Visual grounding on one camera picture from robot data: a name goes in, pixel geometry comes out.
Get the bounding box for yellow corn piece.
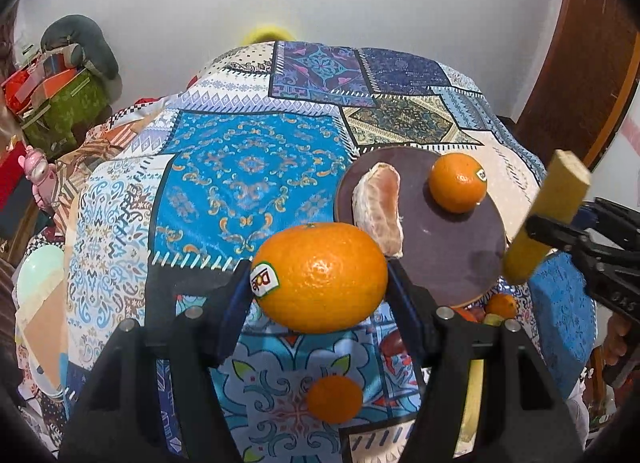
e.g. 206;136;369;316
502;150;591;284

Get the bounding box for large orange with sticker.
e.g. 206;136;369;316
250;223;388;334

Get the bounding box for long yellow green corn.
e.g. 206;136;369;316
483;313;504;327

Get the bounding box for red tomato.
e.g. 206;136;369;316
454;308;480;323

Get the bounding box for small orange behind corn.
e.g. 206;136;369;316
485;293;518;319

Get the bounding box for brown wooden door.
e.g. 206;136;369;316
515;0;639;168

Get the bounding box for dark red grape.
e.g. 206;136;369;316
380;329;407;358

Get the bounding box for patchwork patterned bedspread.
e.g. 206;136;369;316
14;40;599;463

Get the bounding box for dark purple round plate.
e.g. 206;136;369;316
334;147;506;307

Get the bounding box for orange on plate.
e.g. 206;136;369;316
427;153;487;214

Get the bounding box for small mandarin orange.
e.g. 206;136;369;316
306;375;363;424

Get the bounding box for pink toy figure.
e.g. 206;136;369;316
17;146;58;215

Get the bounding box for peeled pomelo segment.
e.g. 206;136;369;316
352;162;404;258

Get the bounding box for green patterned box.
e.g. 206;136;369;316
22;70;110;160

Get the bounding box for red orange boxes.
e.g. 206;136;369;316
1;53;82;114

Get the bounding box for yellow plush toy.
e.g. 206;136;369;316
242;24;295;46

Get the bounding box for dark green plush toy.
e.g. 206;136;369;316
40;15;118;81

